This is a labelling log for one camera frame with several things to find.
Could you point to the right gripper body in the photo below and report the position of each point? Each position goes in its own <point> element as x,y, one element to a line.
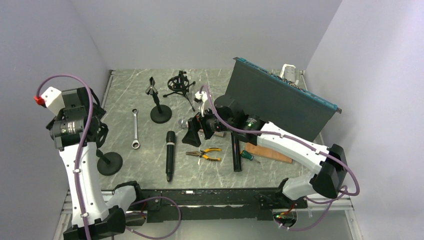
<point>210,123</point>

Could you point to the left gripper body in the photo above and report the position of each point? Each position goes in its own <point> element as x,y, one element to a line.
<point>98,113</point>

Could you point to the glitter microphone silver grille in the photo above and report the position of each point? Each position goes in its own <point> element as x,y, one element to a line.
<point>183,123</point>

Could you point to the black foam-head microphone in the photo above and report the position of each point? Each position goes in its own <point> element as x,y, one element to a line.
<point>170,155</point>

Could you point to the black round-base shock mount stand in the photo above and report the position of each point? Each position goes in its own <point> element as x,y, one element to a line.
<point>111,162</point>

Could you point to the black round-base clip stand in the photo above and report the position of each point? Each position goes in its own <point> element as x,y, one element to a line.
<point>160,113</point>

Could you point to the black microphone silver grille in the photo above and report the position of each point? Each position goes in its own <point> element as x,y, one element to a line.
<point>236,153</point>

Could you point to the black tripod shock mount stand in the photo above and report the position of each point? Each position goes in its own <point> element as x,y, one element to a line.
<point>180,85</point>

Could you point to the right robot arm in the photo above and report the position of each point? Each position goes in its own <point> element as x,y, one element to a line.
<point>327,165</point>

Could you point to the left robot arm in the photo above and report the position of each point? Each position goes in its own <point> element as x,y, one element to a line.
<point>78,133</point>

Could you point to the yellow black pliers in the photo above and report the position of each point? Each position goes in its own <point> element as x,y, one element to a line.
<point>203,154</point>

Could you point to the silver ratchet wrench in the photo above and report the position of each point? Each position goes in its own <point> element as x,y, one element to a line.
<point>135,143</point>

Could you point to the brown wooden block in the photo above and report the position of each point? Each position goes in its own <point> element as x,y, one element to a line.
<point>267,153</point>

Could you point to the dark teal-edged board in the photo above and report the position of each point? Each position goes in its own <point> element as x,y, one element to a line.
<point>275,99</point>

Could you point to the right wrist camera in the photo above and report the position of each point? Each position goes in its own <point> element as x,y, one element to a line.
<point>202,97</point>

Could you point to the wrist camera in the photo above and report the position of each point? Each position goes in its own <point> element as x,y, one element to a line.
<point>51,99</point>
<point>202,97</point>

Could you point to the green handle screwdriver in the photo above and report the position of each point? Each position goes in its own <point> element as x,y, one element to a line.
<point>247,155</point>

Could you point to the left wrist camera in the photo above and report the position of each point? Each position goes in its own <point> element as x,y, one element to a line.
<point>51,99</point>

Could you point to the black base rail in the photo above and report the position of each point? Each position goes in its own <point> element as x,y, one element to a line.
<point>223,203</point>

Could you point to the white bracket behind board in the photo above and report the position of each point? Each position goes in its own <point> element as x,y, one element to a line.
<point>288,72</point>

